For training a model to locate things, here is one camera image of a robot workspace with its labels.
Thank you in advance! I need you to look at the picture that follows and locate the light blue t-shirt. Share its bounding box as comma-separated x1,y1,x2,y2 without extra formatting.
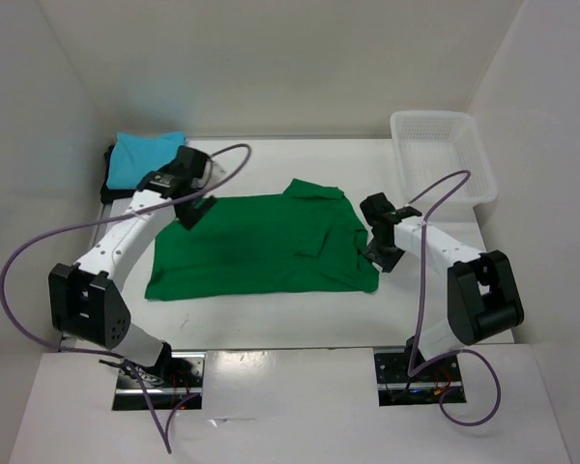
106,131,186,189

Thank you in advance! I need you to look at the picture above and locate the green t-shirt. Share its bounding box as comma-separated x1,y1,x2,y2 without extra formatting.
145,179,379,302

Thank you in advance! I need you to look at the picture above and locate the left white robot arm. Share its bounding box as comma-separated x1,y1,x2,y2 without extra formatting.
48,146,220,387

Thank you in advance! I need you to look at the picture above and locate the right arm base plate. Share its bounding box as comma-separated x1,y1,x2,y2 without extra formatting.
373,347,466,407

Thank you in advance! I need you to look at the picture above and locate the white plastic basket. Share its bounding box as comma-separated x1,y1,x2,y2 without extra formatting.
390,110,498,208

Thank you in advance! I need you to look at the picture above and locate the black t-shirt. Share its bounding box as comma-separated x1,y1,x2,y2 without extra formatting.
100,144,134,205

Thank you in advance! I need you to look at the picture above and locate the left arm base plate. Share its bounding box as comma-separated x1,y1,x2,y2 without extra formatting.
112,351,207,412

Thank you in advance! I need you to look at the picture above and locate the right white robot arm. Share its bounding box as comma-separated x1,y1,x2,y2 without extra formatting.
360,193,524,380

